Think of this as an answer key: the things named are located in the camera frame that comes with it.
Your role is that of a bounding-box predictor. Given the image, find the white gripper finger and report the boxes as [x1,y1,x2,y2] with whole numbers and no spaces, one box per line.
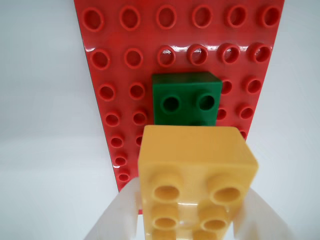
[83,176,142,240]
[233,186,301,240]

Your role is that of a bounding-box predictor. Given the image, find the yellow lego brick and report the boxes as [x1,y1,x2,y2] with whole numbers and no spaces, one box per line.
[137,125,260,240]

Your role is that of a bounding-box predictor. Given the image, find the red lego baseplate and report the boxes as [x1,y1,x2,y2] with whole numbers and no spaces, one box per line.
[73,0,286,195]

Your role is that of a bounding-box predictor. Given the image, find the green lego brick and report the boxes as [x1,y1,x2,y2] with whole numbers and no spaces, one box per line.
[151,71,223,127]

